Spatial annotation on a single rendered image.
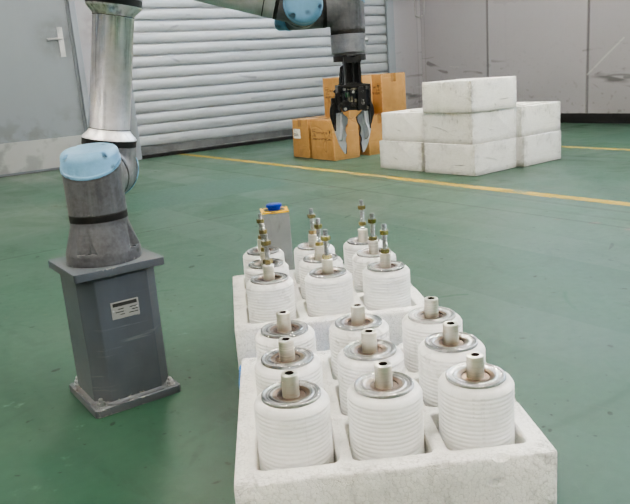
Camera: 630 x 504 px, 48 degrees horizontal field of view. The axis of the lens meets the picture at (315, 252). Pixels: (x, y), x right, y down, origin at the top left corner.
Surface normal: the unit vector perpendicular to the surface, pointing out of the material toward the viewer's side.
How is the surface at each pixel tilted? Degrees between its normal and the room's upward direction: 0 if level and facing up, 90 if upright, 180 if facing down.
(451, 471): 90
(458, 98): 90
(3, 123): 90
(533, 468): 90
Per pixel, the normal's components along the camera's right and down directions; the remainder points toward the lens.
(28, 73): 0.58, 0.16
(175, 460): -0.07, -0.97
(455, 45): -0.81, 0.20
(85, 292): -0.17, 0.25
